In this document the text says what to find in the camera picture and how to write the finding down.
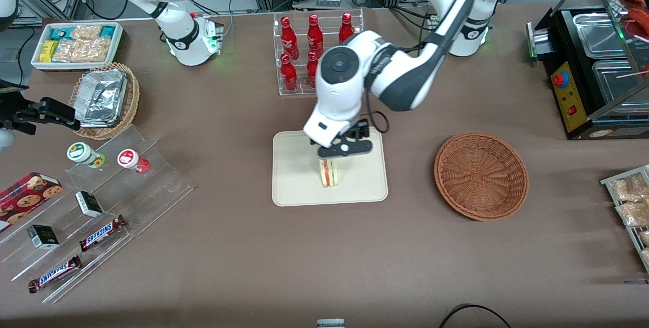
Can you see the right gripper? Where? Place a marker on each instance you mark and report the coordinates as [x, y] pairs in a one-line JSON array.
[[29, 113]]

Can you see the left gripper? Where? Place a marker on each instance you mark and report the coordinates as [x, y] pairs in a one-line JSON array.
[[361, 130]]

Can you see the triangle sandwich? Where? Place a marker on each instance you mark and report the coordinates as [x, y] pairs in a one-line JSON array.
[[329, 173]]

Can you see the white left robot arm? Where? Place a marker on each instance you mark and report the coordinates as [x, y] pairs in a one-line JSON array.
[[405, 74]]

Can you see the beige plastic tray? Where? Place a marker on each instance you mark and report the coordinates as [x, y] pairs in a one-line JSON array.
[[294, 176]]

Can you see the light wicker basket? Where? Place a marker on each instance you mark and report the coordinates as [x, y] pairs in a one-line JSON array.
[[133, 100]]

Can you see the round brown wicker basket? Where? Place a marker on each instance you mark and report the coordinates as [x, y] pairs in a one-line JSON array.
[[481, 176]]

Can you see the tray of snack bags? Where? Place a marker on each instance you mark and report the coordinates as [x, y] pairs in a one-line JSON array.
[[608, 182]]

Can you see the clear acrylic bottle rack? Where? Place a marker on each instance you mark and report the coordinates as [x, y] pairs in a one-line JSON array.
[[299, 92]]

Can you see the red cola bottle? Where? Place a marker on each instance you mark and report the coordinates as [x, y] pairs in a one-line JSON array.
[[289, 39], [311, 72], [289, 74], [315, 34], [346, 26]]

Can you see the green lid cup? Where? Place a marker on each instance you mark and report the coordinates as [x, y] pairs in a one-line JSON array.
[[81, 153]]

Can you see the yellow snack packet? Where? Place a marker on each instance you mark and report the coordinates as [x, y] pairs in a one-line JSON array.
[[48, 51]]

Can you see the aluminium foil containers stack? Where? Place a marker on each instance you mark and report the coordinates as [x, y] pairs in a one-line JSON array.
[[101, 97]]

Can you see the red cookie box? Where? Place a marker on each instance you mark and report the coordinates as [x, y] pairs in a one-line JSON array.
[[25, 196]]

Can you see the large clear cracker bag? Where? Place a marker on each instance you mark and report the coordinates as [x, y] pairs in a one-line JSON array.
[[83, 50]]

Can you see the teal snack packet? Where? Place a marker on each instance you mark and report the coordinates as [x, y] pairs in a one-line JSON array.
[[107, 31], [61, 33]]

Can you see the small clear cracker bag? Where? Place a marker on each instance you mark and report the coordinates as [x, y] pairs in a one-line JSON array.
[[86, 32]]

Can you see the small black box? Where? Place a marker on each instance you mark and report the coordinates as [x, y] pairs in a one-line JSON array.
[[43, 237], [88, 204]]

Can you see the red lid cup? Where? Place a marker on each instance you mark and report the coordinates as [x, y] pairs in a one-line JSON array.
[[129, 159]]

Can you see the white snack bin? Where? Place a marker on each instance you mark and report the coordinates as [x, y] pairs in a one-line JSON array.
[[117, 46]]

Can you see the white power strip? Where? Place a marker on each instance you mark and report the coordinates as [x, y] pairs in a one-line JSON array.
[[328, 0]]

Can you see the snickers bar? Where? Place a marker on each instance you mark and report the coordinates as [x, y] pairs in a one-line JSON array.
[[101, 233], [53, 274]]

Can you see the clear acrylic stepped shelf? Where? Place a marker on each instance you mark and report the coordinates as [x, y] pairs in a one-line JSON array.
[[152, 191]]

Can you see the grey object at table edge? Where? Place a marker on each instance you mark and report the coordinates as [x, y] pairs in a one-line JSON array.
[[330, 324]]

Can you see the black hot food case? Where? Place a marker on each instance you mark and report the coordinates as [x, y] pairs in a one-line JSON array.
[[568, 100]]

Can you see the steel food pan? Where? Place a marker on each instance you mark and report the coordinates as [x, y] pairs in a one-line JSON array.
[[616, 84], [598, 34]]

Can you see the clear bag of snacks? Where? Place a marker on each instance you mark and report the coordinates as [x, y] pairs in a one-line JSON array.
[[628, 188], [634, 214]]

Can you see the red skewered food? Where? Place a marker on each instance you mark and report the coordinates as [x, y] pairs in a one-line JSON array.
[[638, 19]]

